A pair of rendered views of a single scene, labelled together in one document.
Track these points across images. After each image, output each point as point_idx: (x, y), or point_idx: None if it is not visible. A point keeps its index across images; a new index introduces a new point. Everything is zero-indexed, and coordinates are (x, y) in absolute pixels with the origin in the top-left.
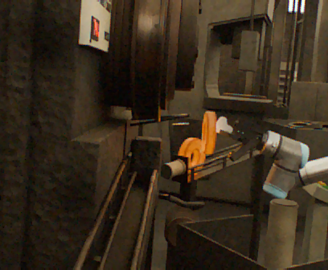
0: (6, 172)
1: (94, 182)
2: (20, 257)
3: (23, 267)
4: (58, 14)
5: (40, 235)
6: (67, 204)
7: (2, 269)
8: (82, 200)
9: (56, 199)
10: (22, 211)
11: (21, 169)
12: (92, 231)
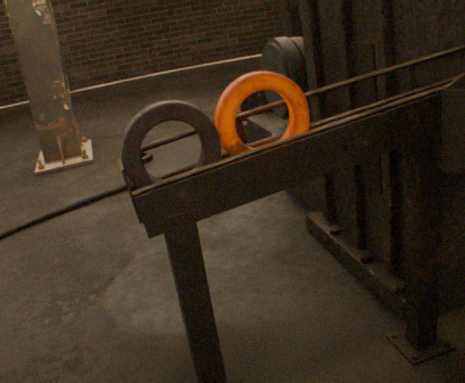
0: (372, 17)
1: (424, 22)
2: (385, 86)
3: (392, 96)
4: None
5: (400, 70)
6: (411, 43)
7: (378, 95)
8: (419, 39)
9: (406, 39)
10: (383, 49)
11: (379, 13)
12: (403, 62)
